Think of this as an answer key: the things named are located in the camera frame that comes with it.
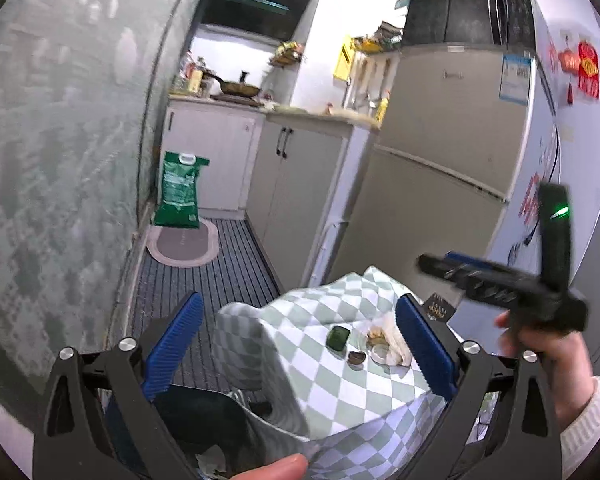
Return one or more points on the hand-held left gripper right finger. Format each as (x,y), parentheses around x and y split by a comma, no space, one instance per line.
(422,345)

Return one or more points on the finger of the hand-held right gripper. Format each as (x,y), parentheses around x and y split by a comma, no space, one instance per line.
(440,266)

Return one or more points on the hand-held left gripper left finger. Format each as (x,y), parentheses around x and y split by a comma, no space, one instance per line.
(175,340)

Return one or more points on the small white round lid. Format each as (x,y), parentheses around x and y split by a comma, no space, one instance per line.
(379,354)

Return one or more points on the person's right forearm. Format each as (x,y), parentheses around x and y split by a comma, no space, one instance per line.
(587,425)

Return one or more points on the person's right hand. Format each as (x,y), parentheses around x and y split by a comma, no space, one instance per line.
(560,360)

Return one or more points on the person's left hand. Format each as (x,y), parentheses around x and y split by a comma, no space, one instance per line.
(275,467)

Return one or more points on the small black packet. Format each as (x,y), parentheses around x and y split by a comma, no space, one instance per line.
(440,307)

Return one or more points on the yellowish food scrap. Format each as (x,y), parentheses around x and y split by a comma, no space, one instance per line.
(376,334)

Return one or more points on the striped floor mat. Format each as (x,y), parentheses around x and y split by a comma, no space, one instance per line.
(230,270)

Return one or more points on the oval floor mat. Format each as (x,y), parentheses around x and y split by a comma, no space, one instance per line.
(182,247)

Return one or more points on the beige refrigerator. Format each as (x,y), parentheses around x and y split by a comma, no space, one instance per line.
(430,160)

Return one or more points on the green checkered tablecloth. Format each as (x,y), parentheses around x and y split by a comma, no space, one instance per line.
(330,400)

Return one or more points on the green rice bag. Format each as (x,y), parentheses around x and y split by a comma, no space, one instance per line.
(180,190)

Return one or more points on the grey kitchen cabinet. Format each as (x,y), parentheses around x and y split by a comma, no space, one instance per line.
(300,185)

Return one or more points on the yellow bottle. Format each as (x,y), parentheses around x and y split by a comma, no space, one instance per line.
(382,110)

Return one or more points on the blue energy label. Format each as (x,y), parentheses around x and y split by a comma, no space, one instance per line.
(515,80)

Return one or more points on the white kitchen cabinet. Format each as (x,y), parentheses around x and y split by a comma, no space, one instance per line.
(210,155)

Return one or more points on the red rectangular hanging charm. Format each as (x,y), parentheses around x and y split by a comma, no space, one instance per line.
(589,72)

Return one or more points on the hanging kitchen utensils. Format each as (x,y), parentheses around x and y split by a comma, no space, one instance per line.
(370,85)

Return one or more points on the red flower hanging charm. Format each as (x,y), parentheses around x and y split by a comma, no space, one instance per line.
(569,60)

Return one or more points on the frosted glass sliding door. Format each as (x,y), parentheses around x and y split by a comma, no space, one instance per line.
(65,160)

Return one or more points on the induction cooker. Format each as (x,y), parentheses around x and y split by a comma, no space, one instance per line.
(235,100)

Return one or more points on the black microwave oven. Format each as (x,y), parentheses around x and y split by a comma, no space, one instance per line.
(465,15)

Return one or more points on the frying pan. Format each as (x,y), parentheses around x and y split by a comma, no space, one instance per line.
(240,89)

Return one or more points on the group of condiment bottles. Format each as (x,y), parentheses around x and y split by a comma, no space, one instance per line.
(192,77)

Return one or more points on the black range hood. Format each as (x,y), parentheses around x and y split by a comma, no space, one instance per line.
(255,2)

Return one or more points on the yellow wall holder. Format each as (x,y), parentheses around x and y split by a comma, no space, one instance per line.
(344,60)

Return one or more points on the wall spice rack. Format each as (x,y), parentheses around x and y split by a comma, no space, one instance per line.
(286,54)

